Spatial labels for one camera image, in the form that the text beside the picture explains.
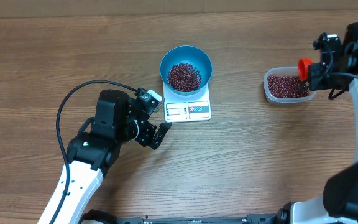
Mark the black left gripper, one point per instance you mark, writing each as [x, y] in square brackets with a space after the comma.
[146, 139]

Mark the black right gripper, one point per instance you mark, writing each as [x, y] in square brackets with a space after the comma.
[313, 81]

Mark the orange measuring scoop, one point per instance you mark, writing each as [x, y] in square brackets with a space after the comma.
[303, 68]

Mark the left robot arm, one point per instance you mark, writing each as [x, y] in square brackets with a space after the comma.
[96, 147]

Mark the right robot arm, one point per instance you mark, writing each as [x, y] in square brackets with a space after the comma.
[339, 201]

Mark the white digital kitchen scale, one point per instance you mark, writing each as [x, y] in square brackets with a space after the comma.
[186, 108]

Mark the red beans in bowl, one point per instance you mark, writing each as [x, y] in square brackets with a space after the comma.
[184, 77]

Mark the blue metal bowl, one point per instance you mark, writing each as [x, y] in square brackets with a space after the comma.
[187, 54]

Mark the red beans in container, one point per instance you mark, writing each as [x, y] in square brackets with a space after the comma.
[287, 87]

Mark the clear plastic container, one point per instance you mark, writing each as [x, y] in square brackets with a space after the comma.
[284, 71]

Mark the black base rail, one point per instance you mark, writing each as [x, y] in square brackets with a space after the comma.
[179, 220]

